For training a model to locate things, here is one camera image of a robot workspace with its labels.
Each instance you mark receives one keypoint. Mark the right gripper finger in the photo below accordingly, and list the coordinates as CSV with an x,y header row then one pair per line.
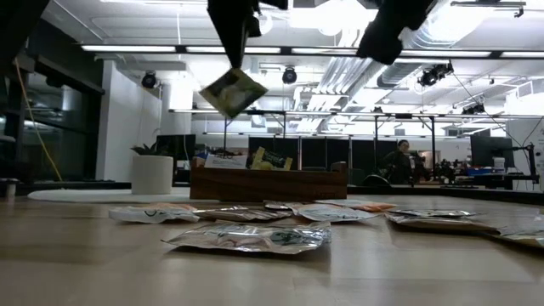
x,y
382,34

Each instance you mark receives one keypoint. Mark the black monitor on arm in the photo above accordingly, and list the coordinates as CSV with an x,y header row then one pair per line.
x,y
491,151

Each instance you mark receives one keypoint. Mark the person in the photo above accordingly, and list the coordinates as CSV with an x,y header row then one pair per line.
x,y
399,163

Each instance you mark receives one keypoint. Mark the blue box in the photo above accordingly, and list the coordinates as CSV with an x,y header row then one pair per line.
x,y
480,171

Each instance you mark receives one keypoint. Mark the white container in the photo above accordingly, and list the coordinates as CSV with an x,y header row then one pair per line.
x,y
499,163

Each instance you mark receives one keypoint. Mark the brown wooden compartment tray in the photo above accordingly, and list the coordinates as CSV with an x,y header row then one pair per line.
x,y
268,185

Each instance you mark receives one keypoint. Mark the silver green front packet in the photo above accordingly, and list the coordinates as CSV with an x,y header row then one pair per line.
x,y
251,239

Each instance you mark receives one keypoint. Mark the white plant pot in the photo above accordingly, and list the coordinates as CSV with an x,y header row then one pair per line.
x,y
151,174

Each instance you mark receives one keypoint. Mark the white cup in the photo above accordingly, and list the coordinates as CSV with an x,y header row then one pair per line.
x,y
9,189

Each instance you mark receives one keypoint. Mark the black metal rack frame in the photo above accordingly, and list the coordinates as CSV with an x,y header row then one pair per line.
x,y
263,112

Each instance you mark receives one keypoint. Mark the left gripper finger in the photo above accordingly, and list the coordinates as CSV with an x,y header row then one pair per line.
x,y
231,34

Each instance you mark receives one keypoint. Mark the small green succulent plant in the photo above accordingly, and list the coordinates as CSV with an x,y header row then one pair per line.
x,y
146,149

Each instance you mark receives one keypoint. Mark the black ceiling camera cluster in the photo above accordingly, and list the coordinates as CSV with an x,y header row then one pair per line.
x,y
433,74

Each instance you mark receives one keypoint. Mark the black round spotlight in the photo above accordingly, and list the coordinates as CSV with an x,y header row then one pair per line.
x,y
289,75
149,80

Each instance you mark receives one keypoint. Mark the background black robot arm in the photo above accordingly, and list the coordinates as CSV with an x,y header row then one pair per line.
x,y
418,166
444,170

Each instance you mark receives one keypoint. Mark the black desk monitor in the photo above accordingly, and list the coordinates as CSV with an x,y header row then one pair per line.
x,y
176,146

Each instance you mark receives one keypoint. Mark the long light bar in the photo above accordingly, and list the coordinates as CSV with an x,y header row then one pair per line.
x,y
140,49

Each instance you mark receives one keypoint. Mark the white round mat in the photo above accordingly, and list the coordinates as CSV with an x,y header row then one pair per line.
x,y
106,195

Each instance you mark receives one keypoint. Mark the black office chair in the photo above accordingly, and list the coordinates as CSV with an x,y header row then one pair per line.
x,y
376,180

